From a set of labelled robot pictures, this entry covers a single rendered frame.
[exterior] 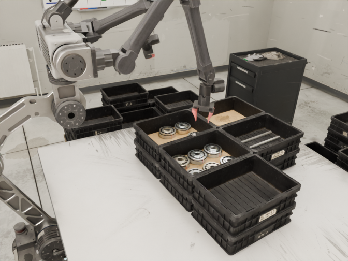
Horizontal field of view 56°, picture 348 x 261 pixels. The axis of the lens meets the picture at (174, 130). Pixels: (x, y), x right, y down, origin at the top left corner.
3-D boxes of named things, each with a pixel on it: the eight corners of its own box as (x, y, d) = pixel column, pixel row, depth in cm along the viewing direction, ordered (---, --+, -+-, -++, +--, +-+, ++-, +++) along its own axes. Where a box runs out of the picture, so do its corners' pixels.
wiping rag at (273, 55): (269, 61, 320) (270, 58, 319) (255, 55, 337) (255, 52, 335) (291, 57, 332) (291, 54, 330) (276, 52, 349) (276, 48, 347)
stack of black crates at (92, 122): (81, 175, 275) (74, 128, 253) (73, 156, 298) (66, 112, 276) (126, 163, 291) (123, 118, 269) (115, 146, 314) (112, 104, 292)
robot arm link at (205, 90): (198, 81, 159) (203, 85, 154) (209, 79, 162) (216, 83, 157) (196, 94, 162) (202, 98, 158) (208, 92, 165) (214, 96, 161)
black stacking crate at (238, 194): (232, 240, 133) (235, 220, 128) (190, 198, 155) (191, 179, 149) (296, 205, 152) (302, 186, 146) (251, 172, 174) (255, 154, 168)
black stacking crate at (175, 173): (189, 198, 155) (191, 178, 149) (158, 165, 176) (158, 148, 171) (251, 171, 174) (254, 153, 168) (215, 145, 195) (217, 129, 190)
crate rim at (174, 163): (190, 182, 150) (191, 177, 149) (157, 150, 172) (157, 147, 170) (254, 156, 169) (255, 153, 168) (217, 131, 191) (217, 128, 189)
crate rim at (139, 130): (157, 150, 172) (157, 147, 170) (131, 126, 193) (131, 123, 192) (217, 131, 191) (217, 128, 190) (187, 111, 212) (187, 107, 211)
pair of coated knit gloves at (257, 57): (248, 62, 315) (249, 59, 314) (237, 57, 329) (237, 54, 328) (269, 59, 325) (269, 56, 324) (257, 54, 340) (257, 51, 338)
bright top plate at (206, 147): (212, 156, 177) (212, 155, 177) (200, 148, 184) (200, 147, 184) (225, 150, 183) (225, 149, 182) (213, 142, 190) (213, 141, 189)
